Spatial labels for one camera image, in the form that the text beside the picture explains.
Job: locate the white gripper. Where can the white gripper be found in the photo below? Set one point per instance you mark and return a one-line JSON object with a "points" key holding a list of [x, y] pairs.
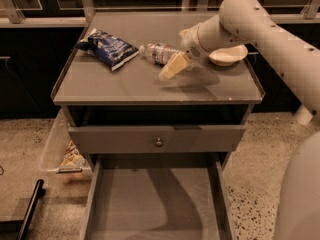
{"points": [[190, 45]]}

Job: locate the clear plastic water bottle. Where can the clear plastic water bottle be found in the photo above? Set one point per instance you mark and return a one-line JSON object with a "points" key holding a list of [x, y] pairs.
{"points": [[163, 54]]}

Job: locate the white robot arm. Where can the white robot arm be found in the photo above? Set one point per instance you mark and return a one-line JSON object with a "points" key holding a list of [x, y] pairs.
{"points": [[298, 63]]}

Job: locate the grey drawer cabinet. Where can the grey drawer cabinet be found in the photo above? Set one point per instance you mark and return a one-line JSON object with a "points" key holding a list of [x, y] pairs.
{"points": [[90, 94]]}

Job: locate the grey top drawer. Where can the grey top drawer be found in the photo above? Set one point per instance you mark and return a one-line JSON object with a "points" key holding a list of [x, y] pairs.
{"points": [[141, 139]]}

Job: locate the round metal drawer knob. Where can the round metal drawer knob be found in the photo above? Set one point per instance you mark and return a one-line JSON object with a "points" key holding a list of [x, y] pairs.
{"points": [[159, 142]]}

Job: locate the grey open middle drawer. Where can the grey open middle drawer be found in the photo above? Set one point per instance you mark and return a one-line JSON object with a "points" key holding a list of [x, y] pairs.
{"points": [[157, 199]]}

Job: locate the white bowl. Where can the white bowl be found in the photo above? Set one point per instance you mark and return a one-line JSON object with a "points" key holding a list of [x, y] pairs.
{"points": [[228, 56]]}

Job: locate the blue chip bag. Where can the blue chip bag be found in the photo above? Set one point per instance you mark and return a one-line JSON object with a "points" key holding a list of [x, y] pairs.
{"points": [[109, 49]]}

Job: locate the snack packets in bin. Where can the snack packets in bin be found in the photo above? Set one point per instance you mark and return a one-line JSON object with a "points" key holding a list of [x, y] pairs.
{"points": [[72, 157]]}

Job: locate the clear plastic storage bin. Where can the clear plastic storage bin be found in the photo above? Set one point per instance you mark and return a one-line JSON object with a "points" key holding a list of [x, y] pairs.
{"points": [[53, 152]]}

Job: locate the black bar on floor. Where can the black bar on floor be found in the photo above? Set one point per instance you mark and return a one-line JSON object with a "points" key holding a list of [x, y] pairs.
{"points": [[21, 226]]}

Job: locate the metal railing frame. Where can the metal railing frame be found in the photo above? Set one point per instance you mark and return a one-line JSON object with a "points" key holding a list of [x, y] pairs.
{"points": [[100, 7]]}

